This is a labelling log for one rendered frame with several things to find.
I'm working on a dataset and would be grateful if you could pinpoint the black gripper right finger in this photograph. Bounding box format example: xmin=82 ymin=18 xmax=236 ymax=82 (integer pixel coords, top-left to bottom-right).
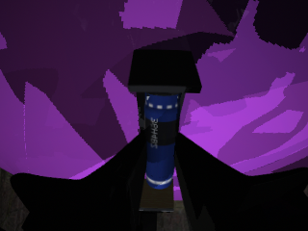
xmin=174 ymin=132 xmax=308 ymax=231

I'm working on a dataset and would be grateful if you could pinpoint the dark blue battery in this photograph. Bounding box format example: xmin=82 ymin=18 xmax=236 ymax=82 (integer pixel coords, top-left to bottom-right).
xmin=143 ymin=92 xmax=181 ymax=189

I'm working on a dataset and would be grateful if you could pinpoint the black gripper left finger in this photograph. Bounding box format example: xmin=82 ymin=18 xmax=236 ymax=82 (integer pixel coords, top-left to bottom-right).
xmin=11 ymin=132 xmax=146 ymax=231

